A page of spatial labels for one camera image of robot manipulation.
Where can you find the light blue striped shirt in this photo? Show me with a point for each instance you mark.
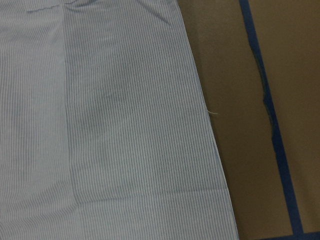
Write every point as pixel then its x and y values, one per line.
pixel 104 129

